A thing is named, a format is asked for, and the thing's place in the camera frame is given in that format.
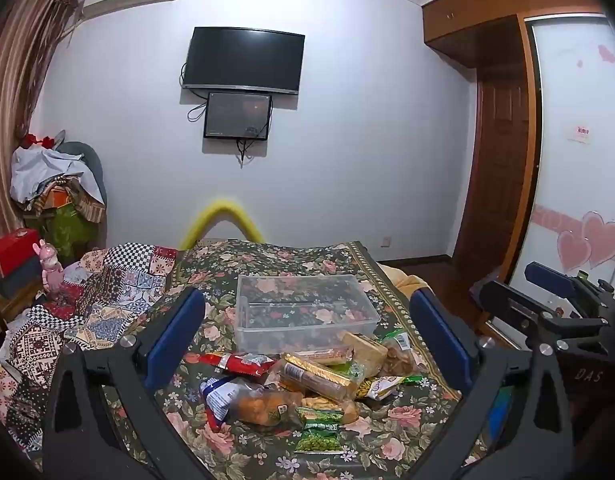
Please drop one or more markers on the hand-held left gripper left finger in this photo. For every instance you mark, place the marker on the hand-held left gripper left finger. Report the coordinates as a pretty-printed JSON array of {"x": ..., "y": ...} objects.
[{"x": 185, "y": 322}]

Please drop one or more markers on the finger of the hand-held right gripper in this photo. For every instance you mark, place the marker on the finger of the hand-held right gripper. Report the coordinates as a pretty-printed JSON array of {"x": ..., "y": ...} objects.
[
  {"x": 550, "y": 280},
  {"x": 517, "y": 310}
]

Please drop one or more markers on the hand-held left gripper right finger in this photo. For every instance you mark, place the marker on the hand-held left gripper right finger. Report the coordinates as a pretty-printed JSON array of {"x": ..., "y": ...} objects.
[{"x": 437, "y": 332}]

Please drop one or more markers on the clear bag of nuts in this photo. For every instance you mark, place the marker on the clear bag of nuts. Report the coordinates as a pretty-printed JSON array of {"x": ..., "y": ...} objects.
[{"x": 400, "y": 352}]

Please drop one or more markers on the red snack packet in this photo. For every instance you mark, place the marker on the red snack packet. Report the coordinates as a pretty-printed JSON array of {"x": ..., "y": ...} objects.
[{"x": 237, "y": 362}]

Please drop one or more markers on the cake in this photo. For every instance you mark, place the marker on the cake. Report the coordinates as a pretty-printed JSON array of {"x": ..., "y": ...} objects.
[{"x": 367, "y": 352}]

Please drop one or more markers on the orange fried snack bag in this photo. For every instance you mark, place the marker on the orange fried snack bag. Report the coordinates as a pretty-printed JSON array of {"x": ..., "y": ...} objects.
[{"x": 257, "y": 402}]

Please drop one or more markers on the clear plastic storage container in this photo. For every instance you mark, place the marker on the clear plastic storage container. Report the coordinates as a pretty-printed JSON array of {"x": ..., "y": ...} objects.
[{"x": 297, "y": 305}]

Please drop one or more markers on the long wafer roll pack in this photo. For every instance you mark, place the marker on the long wafer roll pack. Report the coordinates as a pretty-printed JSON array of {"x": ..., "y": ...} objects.
[{"x": 322, "y": 356}]

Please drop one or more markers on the gold biscuit pack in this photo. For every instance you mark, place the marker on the gold biscuit pack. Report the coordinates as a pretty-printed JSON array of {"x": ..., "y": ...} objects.
[{"x": 320, "y": 377}]

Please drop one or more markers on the clear cracker pack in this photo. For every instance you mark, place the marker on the clear cracker pack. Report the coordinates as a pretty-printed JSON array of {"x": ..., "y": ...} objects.
[{"x": 332, "y": 407}]

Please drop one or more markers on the green pea packet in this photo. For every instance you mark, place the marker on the green pea packet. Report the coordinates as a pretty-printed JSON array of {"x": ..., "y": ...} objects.
[
  {"x": 318, "y": 441},
  {"x": 320, "y": 416}
]

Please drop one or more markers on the yellow beige blanket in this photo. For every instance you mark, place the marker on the yellow beige blanket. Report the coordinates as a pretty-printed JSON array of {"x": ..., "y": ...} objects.
[{"x": 407, "y": 282}]

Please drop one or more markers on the patchwork quilt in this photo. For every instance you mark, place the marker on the patchwork quilt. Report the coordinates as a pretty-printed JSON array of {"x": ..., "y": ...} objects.
[{"x": 102, "y": 300}]

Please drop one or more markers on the yellow foam tube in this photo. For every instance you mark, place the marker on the yellow foam tube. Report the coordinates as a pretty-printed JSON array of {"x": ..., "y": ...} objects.
[{"x": 222, "y": 215}]

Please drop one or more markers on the brown wooden door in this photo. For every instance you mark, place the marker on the brown wooden door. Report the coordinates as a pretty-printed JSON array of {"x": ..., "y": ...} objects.
[{"x": 497, "y": 170}]

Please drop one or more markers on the white heart print sliding door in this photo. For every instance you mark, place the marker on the white heart print sliding door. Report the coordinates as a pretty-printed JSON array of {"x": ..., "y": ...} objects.
[{"x": 572, "y": 150}]

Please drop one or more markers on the pink toy figure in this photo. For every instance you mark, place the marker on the pink toy figure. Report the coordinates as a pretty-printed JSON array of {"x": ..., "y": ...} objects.
[{"x": 51, "y": 272}]

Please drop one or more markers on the green printed cloth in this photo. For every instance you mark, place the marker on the green printed cloth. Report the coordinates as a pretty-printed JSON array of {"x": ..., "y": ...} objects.
[{"x": 67, "y": 232}]

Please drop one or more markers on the white door sticker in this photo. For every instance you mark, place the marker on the white door sticker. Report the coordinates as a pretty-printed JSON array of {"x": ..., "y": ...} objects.
[{"x": 577, "y": 133}]

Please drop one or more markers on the red box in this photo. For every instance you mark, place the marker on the red box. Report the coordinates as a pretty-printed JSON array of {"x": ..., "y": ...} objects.
[{"x": 13, "y": 257}]

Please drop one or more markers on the grey round cushion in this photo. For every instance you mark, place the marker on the grey round cushion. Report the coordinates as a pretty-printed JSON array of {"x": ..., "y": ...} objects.
[{"x": 89, "y": 165}]

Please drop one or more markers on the pile of clothes on chair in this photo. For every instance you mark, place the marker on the pile of clothes on chair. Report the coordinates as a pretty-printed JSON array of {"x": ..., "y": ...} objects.
[{"x": 47, "y": 170}]

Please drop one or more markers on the small black monitor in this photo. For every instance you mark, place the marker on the small black monitor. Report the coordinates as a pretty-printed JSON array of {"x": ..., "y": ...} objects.
[{"x": 237, "y": 115}]

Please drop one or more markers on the wooden overhead cabinet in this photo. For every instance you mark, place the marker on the wooden overhead cabinet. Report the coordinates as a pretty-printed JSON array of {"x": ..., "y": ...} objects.
[{"x": 482, "y": 7}]

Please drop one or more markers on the striped brown curtain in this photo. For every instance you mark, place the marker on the striped brown curtain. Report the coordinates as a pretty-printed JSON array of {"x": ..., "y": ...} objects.
[{"x": 22, "y": 80}]

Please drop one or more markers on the wall socket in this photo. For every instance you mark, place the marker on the wall socket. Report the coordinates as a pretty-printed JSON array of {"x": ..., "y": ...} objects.
[{"x": 385, "y": 241}]

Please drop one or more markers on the wall mounted television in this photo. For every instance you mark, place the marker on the wall mounted television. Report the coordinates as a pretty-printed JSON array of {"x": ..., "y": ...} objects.
[{"x": 245, "y": 60}]

